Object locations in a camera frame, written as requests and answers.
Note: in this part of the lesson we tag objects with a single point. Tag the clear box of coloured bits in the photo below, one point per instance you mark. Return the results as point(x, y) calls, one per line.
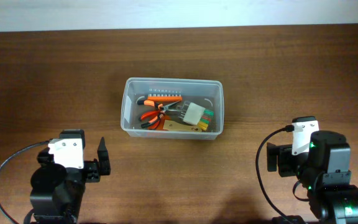
point(196, 115)

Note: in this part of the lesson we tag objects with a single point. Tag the red handled cutting pliers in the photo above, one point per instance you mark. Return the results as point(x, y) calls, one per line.
point(152, 118)

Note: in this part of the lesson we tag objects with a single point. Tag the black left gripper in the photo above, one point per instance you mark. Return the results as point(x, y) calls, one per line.
point(91, 165)

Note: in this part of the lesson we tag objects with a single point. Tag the orange scraper with wooden handle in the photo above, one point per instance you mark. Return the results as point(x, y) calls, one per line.
point(167, 124)

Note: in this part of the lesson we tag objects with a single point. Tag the socket set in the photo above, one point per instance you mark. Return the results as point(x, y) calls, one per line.
point(165, 96)

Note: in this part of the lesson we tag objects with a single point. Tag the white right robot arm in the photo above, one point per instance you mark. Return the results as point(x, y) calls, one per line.
point(324, 172)

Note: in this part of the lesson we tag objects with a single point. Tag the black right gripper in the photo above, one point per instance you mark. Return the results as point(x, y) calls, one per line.
point(283, 152)

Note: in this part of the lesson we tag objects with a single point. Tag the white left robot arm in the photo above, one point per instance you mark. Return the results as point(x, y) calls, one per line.
point(59, 184)

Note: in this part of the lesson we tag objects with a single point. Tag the clear plastic container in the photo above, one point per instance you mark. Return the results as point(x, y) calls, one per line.
point(206, 93)

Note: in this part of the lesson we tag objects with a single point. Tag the orange black long nose pliers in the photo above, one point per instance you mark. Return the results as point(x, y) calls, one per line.
point(159, 105)

